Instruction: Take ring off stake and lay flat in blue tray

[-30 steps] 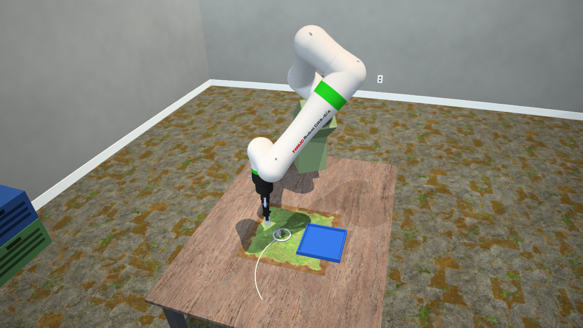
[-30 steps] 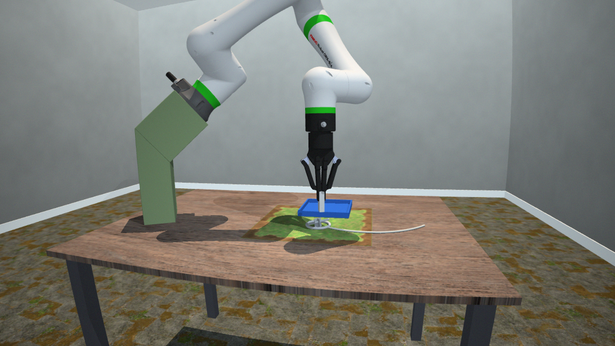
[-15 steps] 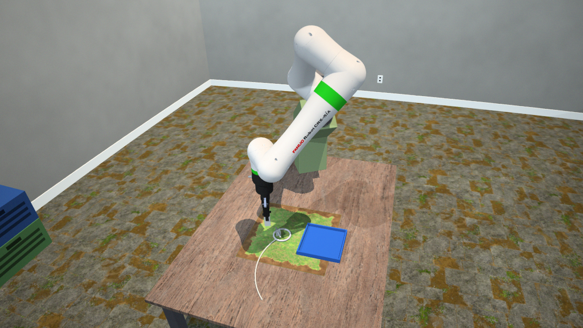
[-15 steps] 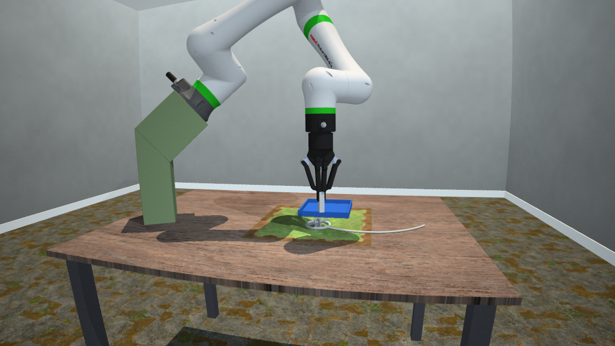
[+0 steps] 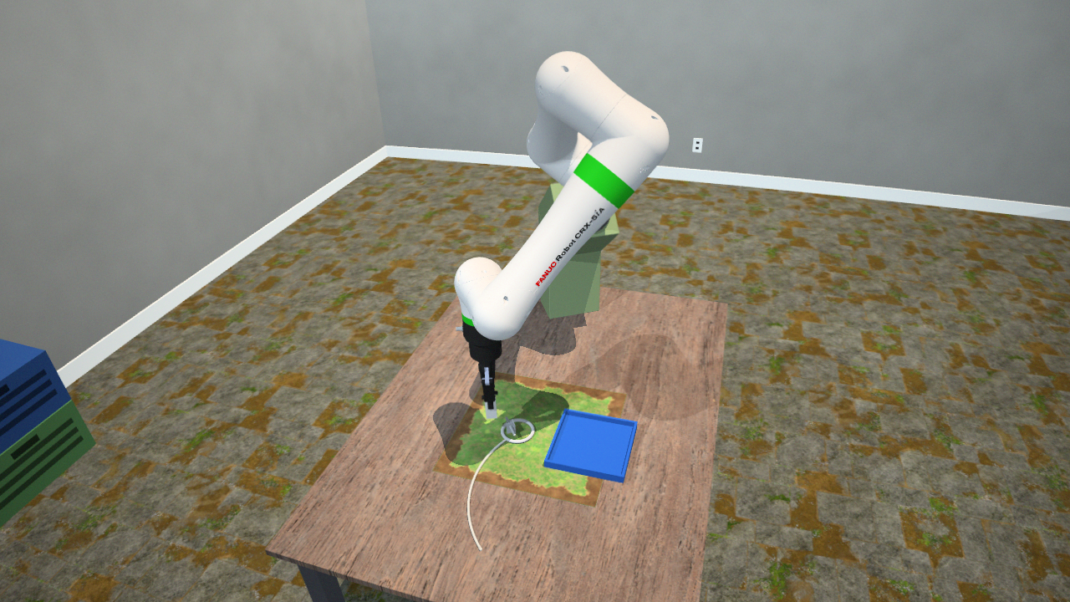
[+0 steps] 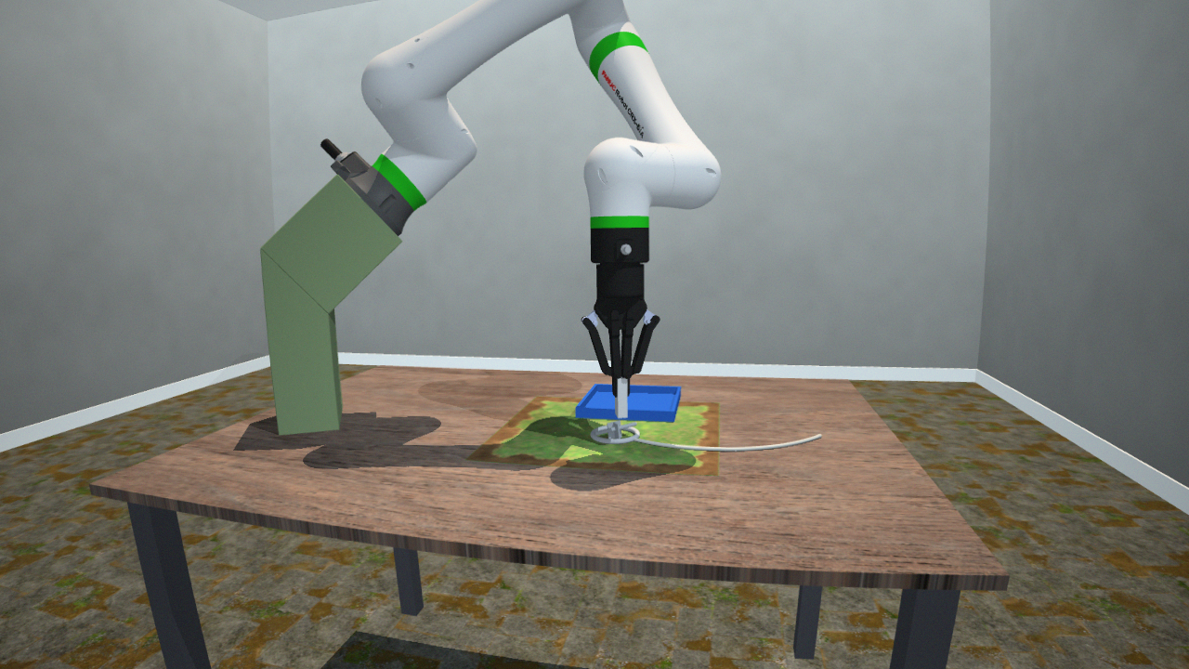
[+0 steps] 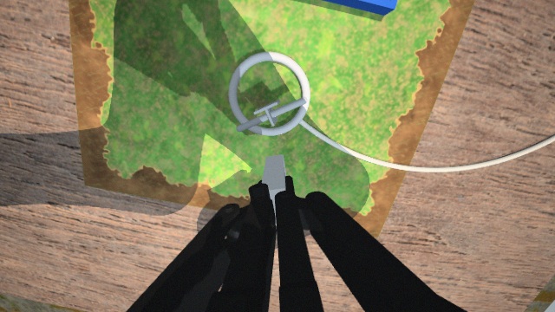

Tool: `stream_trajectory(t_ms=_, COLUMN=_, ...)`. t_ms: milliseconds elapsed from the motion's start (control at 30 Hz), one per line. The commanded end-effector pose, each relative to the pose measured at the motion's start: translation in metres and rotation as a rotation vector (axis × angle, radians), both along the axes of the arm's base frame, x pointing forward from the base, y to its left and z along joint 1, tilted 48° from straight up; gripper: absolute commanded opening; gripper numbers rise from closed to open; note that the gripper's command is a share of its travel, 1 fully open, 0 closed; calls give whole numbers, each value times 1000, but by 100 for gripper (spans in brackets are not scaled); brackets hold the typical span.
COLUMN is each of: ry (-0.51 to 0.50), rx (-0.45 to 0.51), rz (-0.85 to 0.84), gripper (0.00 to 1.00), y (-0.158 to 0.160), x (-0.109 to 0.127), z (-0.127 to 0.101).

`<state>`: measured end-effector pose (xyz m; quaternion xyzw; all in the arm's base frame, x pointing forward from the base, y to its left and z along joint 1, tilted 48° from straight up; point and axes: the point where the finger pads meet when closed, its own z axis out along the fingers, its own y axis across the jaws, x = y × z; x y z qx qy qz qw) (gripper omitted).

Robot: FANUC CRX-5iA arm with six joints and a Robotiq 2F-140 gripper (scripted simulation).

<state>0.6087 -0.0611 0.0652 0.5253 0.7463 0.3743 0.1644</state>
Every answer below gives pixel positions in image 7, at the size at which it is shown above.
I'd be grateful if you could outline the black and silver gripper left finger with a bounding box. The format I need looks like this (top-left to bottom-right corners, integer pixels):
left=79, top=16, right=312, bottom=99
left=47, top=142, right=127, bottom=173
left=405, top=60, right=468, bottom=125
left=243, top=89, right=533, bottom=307
left=126, top=155, right=277, bottom=312

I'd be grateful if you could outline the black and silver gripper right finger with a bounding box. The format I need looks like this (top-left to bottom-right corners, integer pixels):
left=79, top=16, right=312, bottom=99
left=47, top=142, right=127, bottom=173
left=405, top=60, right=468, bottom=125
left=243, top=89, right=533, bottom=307
left=272, top=154, right=467, bottom=312

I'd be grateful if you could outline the blue tray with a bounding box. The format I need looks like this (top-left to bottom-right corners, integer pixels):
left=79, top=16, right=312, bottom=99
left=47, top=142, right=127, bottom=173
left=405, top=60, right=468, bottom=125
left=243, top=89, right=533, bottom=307
left=323, top=0, right=397, bottom=16

